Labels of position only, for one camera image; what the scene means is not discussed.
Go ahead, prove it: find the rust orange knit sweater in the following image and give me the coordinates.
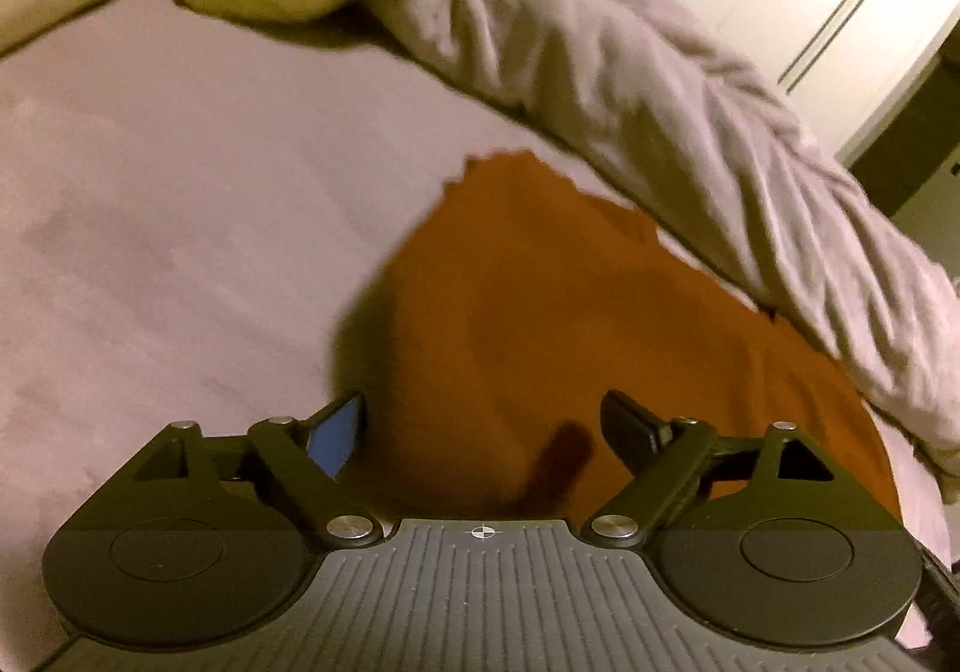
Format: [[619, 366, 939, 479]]
[[340, 152, 898, 523]]

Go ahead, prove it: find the lavender bed sheet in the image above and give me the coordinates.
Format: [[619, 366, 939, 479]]
[[0, 0, 960, 672]]

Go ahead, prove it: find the lavender rolled duvet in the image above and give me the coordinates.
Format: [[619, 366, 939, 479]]
[[368, 0, 958, 491]]

